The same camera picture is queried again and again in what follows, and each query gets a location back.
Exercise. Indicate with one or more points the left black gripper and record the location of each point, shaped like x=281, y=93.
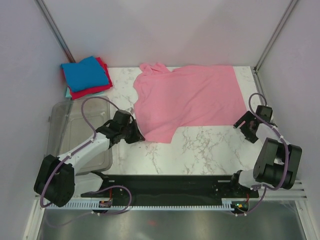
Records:
x=137, y=136

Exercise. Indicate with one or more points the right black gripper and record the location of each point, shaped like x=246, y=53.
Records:
x=247, y=117

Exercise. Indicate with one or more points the pink t shirt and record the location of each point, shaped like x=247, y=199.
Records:
x=188, y=96

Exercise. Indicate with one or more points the clear plastic bin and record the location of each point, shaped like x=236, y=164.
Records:
x=68, y=129

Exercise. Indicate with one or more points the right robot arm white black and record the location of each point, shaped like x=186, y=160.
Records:
x=266, y=172

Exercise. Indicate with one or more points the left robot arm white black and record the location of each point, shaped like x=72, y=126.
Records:
x=58, y=179

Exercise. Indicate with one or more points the folded red t shirt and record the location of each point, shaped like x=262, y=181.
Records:
x=105, y=67

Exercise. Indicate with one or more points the folded blue t shirt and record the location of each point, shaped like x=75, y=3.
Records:
x=88, y=73

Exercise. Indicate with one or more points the folded teal t shirt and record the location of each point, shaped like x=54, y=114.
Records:
x=68, y=93

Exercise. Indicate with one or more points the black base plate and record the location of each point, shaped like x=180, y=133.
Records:
x=171, y=190

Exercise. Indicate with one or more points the front aluminium rail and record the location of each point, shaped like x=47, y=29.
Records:
x=295, y=193

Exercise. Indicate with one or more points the white slotted cable duct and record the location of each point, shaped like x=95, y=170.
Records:
x=103, y=205

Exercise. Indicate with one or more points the right aluminium frame post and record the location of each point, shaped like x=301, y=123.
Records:
x=276, y=33

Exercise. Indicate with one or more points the aluminium frame post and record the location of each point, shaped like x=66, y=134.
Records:
x=276, y=33
x=55, y=30

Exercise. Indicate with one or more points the left aluminium frame post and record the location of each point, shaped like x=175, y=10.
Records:
x=55, y=30

